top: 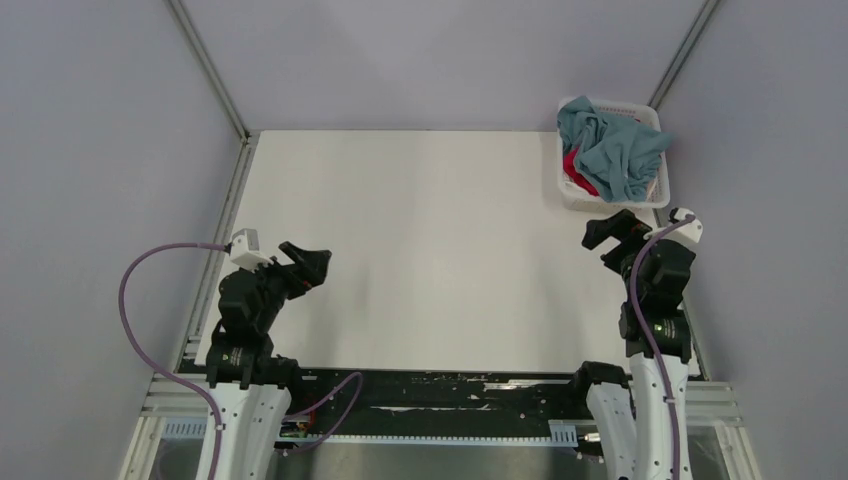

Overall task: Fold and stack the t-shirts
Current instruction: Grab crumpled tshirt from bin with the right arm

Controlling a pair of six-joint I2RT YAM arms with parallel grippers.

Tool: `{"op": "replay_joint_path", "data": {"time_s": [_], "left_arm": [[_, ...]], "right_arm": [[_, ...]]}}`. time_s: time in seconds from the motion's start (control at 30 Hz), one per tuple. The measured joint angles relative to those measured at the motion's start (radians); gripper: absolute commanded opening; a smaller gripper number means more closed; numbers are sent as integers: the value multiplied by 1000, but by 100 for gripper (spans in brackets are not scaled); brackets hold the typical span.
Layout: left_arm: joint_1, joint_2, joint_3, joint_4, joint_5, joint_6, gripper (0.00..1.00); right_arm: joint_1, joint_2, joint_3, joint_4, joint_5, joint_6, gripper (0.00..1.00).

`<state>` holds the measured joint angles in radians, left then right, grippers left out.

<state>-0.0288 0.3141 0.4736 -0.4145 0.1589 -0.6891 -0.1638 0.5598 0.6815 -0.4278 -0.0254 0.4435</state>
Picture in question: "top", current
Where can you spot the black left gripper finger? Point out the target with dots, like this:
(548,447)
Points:
(317,266)
(304,259)

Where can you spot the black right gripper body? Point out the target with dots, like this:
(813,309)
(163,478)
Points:
(629,247)

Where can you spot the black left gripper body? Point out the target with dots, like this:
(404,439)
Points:
(291,284)

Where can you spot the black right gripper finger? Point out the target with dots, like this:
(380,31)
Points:
(598,231)
(625,224)

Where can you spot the blue-grey t-shirt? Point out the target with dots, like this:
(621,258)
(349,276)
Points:
(613,149)

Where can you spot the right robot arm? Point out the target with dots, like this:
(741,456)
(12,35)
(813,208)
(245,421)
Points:
(640,411)

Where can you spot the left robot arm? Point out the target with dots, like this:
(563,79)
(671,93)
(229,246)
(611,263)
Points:
(249,388)

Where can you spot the white plastic laundry basket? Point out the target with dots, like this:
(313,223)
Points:
(652,192)

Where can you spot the red t-shirt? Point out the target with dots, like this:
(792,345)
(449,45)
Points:
(568,165)

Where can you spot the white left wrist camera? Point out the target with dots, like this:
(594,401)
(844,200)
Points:
(245,251)

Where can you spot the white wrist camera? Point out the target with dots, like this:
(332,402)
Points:
(245,251)
(683,227)

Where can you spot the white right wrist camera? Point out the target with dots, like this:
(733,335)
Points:
(683,227)

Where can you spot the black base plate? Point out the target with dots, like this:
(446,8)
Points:
(443,404)

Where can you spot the aluminium frame rail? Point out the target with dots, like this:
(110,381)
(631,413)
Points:
(172,413)

